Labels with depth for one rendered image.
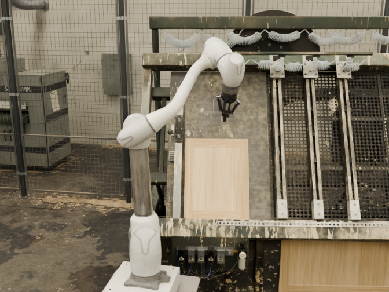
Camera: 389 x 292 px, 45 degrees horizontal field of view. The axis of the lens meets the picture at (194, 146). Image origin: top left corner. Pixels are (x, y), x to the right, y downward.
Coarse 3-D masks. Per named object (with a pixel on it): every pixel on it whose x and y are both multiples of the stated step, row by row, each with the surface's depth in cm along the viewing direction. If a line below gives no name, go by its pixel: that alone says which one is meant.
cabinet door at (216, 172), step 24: (192, 144) 326; (216, 144) 326; (240, 144) 325; (192, 168) 320; (216, 168) 320; (240, 168) 320; (192, 192) 315; (216, 192) 315; (240, 192) 314; (192, 216) 310; (216, 216) 310; (240, 216) 309
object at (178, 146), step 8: (176, 144) 324; (176, 152) 322; (176, 160) 320; (176, 168) 319; (176, 176) 317; (176, 184) 315; (176, 192) 313; (176, 200) 311; (176, 208) 310; (176, 216) 308
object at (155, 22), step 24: (168, 24) 375; (192, 24) 374; (216, 24) 374; (240, 24) 373; (264, 24) 372; (288, 24) 372; (312, 24) 371; (336, 24) 371; (360, 24) 370; (384, 24) 370
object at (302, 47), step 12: (264, 12) 376; (276, 12) 376; (288, 12) 376; (264, 36) 381; (300, 36) 380; (312, 36) 380; (240, 48) 384; (252, 48) 384; (264, 48) 383; (276, 48) 382; (288, 48) 382; (300, 48) 382; (312, 48) 382
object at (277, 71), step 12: (276, 72) 332; (276, 84) 334; (276, 96) 334; (276, 108) 327; (276, 120) 324; (276, 132) 322; (276, 144) 319; (276, 156) 316; (276, 168) 314; (276, 180) 313; (276, 192) 312; (276, 204) 311
